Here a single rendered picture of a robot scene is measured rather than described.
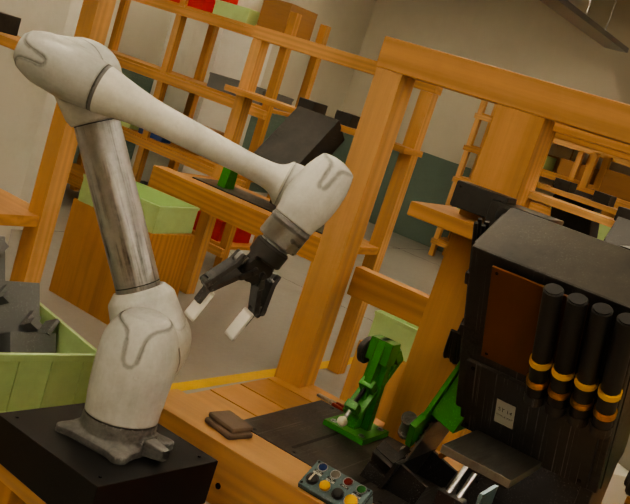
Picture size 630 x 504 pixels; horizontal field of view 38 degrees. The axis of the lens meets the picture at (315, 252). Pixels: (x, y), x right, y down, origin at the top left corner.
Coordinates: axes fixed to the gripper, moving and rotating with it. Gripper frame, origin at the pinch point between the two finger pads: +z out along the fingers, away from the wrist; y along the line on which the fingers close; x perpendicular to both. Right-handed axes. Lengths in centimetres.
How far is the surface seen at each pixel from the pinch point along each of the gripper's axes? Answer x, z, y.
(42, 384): 39, 43, 10
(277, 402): 25, 19, 72
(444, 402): -24, -14, 54
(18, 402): 38, 49, 7
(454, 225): 9, -49, 62
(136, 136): 519, 25, 372
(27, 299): 69, 36, 16
